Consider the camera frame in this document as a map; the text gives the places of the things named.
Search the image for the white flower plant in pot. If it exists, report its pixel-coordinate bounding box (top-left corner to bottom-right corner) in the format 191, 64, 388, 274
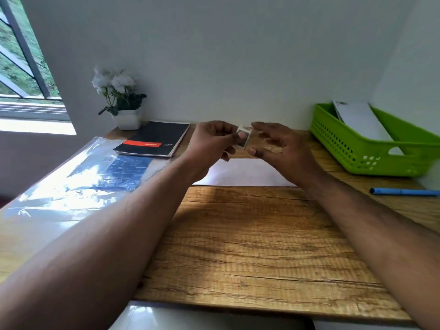
92, 66, 148, 130

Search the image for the patterned tape roll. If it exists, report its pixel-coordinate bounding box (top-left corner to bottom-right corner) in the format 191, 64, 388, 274
236, 126, 253, 149

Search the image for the blue pen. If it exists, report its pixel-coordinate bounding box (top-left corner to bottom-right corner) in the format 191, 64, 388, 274
369, 187, 440, 197

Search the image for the grey window frame rail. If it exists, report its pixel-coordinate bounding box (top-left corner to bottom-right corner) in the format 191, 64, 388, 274
0, 98, 71, 121

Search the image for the person's left forearm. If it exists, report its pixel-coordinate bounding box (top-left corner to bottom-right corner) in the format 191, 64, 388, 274
0, 158, 204, 330

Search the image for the black notebook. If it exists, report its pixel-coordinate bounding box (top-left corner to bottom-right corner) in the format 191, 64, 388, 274
113, 121, 191, 158

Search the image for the person's right hand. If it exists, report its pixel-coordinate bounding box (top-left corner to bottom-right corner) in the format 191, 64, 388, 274
248, 121, 326, 190

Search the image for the clear plastic wrapper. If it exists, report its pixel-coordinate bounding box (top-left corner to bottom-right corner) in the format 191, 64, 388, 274
0, 136, 171, 234

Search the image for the green plastic basket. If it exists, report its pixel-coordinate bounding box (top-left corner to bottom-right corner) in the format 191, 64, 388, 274
310, 103, 440, 177

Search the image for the person's right forearm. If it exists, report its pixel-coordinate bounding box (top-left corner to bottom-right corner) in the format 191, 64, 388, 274
304, 173, 440, 330

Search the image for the person's left hand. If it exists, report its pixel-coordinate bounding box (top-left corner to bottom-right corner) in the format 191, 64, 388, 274
184, 121, 247, 183

